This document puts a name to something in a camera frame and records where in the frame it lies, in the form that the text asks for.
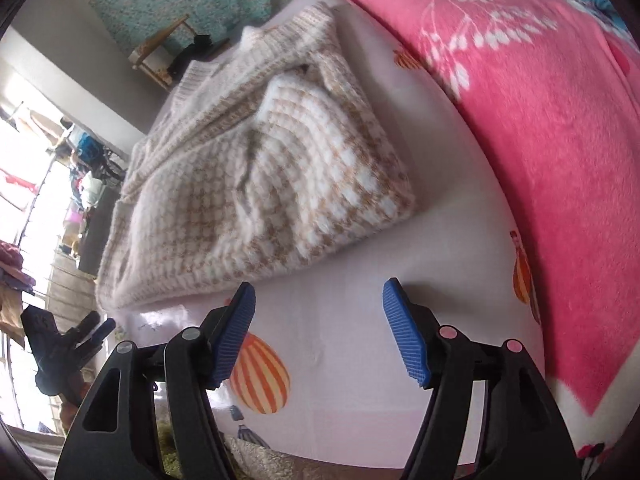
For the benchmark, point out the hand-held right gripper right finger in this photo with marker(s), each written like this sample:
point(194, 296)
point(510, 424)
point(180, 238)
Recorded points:
point(407, 335)

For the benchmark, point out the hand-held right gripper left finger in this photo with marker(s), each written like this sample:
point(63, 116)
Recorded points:
point(232, 340)

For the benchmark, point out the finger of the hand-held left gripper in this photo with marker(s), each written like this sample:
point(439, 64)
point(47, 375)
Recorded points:
point(86, 327)
point(102, 335)

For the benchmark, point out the beige houndstooth knit coat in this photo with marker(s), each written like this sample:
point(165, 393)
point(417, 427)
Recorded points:
point(250, 185)

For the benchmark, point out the person's left forearm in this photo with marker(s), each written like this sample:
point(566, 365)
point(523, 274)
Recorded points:
point(70, 417)

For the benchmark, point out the metal window railing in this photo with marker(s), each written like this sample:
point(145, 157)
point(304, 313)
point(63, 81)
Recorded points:
point(40, 210)

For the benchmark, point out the green fluffy cloth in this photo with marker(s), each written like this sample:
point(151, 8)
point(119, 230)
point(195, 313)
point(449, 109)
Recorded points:
point(167, 460)

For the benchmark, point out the white fluffy blanket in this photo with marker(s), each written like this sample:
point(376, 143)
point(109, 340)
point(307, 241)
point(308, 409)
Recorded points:
point(300, 465)

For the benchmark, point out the pink floral blanket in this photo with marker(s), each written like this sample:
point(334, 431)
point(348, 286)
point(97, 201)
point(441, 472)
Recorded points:
point(550, 135)

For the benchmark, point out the black bag on chair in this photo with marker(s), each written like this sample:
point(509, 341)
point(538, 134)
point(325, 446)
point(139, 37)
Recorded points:
point(195, 50)

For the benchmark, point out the wooden chair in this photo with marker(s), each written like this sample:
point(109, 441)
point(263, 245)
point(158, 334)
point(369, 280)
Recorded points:
point(160, 42)

